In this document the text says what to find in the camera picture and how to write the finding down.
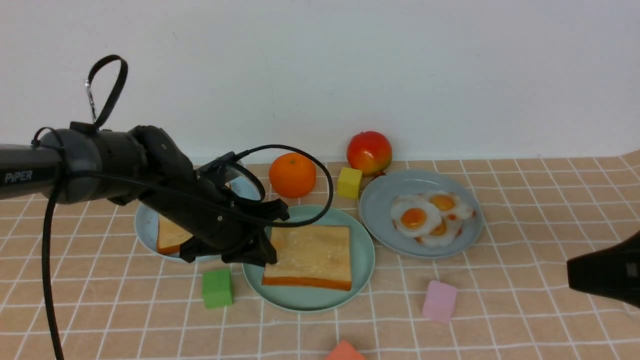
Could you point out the green cube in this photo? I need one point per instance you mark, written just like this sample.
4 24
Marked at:
217 288

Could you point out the orange-red cube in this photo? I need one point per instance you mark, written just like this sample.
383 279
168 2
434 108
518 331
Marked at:
344 351

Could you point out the toast slice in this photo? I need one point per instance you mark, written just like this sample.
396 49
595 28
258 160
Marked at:
170 236
315 256

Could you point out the light blue left plate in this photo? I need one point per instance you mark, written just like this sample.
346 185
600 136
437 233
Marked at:
146 220

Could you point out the orange mandarin fruit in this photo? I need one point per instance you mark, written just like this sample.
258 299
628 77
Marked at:
292 175

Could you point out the fried egg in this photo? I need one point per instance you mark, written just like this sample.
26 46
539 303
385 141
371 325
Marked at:
414 216
443 235
450 205

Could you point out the yellow cube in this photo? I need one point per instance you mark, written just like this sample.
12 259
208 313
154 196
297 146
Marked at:
349 183

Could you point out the grey-blue right plate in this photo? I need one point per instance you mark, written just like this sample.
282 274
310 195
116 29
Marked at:
376 200

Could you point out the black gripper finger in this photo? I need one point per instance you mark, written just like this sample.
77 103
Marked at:
257 251

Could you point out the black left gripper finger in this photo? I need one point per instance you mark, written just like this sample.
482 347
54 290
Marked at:
270 211

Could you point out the green centre plate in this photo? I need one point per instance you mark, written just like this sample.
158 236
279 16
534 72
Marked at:
313 299

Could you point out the pink cube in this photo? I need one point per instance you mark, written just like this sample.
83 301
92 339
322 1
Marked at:
440 302

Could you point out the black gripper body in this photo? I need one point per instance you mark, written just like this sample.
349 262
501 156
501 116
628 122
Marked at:
197 200

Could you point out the red yellow apple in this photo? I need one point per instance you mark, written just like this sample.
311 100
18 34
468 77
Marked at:
369 152

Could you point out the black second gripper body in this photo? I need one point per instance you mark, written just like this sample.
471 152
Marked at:
612 272

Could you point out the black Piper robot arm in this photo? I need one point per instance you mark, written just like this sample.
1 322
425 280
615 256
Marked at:
84 163

